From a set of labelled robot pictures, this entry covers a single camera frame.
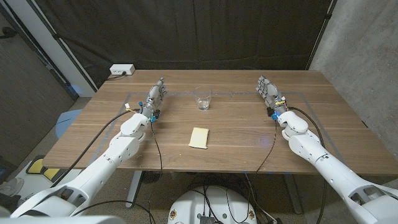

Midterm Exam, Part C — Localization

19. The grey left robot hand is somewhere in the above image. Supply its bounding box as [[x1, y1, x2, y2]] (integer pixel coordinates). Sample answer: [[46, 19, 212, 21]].
[[140, 77, 169, 121]]

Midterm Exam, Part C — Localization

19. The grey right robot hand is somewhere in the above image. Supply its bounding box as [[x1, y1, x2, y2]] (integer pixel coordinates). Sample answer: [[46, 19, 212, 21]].
[[256, 75, 289, 118]]

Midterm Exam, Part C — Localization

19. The clear glass cup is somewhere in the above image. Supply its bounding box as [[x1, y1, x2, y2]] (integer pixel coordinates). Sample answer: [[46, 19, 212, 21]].
[[193, 86, 213, 111]]

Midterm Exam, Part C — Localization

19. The yellow sponge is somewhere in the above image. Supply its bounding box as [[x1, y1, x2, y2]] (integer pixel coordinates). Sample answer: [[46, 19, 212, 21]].
[[188, 127, 210, 150]]

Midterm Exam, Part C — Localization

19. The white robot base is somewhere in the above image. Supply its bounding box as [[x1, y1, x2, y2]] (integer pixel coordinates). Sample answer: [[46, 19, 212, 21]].
[[167, 185, 258, 224]]

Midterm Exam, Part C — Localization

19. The white power strip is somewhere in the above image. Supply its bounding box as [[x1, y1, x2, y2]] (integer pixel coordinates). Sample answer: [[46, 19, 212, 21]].
[[109, 63, 136, 76]]

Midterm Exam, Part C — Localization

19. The black backdrop stand pole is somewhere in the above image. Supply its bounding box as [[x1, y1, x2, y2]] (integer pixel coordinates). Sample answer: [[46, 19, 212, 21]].
[[32, 0, 99, 93], [306, 0, 338, 71]]

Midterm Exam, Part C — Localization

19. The black backdrop curtain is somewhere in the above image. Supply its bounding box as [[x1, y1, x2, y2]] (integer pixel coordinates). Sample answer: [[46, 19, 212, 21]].
[[34, 0, 333, 90]]

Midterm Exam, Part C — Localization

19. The light blue stool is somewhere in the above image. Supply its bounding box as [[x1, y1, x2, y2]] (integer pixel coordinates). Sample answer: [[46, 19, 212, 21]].
[[55, 108, 83, 139]]

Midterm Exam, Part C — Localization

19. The grey table leg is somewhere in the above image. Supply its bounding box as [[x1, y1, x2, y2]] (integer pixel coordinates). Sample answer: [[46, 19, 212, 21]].
[[282, 174, 303, 215], [125, 170, 144, 208]]

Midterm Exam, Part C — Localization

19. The white pillar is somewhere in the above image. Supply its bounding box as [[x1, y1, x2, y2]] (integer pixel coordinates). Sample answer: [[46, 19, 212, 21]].
[[6, 0, 97, 98]]

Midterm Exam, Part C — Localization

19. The yellow black floor mat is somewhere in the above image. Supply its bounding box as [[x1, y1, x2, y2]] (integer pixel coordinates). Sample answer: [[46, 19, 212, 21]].
[[25, 157, 62, 183]]

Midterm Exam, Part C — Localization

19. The white flat floor board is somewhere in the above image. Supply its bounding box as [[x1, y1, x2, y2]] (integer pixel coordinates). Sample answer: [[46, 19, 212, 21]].
[[6, 160, 83, 200]]

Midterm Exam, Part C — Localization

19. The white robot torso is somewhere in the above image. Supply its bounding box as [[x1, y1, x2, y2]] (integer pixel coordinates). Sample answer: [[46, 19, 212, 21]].
[[0, 215, 127, 224]]

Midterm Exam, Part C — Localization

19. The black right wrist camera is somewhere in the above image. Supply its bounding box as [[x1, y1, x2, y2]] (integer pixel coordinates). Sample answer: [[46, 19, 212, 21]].
[[266, 107, 280, 121]]

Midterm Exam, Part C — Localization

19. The black power cable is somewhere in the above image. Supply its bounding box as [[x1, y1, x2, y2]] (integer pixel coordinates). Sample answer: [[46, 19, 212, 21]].
[[105, 72, 127, 82]]

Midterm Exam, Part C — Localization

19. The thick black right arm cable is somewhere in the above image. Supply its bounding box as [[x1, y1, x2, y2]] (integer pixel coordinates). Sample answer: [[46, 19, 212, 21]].
[[287, 106, 327, 224]]

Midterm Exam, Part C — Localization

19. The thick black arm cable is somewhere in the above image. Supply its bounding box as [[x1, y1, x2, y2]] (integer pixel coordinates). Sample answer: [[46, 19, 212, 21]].
[[49, 108, 144, 189], [287, 106, 327, 224]]

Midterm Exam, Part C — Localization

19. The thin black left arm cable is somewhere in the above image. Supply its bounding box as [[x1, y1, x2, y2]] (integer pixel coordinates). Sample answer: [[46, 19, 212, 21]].
[[150, 119, 164, 175]]

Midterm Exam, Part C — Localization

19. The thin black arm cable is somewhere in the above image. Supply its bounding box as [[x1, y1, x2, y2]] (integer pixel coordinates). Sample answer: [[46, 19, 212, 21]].
[[150, 119, 164, 175], [247, 119, 278, 218]]

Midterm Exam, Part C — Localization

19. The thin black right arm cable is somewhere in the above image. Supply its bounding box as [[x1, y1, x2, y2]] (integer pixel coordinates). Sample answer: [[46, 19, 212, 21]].
[[247, 119, 278, 218]]

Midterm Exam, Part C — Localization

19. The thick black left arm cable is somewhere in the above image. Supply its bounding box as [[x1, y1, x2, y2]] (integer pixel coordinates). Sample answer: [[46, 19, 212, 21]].
[[49, 108, 144, 189]]

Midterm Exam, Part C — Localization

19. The black door handle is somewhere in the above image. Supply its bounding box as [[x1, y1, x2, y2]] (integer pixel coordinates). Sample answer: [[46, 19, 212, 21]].
[[0, 27, 18, 40]]

